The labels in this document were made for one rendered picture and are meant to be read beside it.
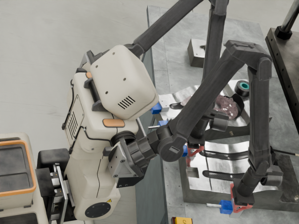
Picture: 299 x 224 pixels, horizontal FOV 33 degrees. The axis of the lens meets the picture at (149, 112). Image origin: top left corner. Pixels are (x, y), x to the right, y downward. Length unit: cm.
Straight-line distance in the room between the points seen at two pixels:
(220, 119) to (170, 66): 73
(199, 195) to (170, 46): 101
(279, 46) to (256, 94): 156
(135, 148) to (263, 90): 43
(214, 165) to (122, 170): 58
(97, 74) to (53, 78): 193
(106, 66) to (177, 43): 118
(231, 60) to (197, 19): 156
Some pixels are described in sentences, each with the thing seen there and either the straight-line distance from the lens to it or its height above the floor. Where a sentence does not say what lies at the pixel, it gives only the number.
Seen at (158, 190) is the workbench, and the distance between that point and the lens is 240.
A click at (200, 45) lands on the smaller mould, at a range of 271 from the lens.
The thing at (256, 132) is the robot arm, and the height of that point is 132.
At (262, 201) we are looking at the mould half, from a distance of 212.
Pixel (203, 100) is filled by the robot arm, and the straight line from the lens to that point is 153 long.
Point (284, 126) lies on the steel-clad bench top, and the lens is 257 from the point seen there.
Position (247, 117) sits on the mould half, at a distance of 235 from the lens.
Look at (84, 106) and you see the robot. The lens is 167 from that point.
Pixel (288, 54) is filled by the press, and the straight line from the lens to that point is 309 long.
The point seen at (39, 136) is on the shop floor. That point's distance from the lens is 320.
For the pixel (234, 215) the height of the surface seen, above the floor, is 93.
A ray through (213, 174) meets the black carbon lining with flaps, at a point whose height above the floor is 88.
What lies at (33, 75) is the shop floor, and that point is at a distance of 359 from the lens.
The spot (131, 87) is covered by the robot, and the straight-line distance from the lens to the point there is 156.
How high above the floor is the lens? 239
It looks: 43 degrees down
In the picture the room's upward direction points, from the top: 18 degrees clockwise
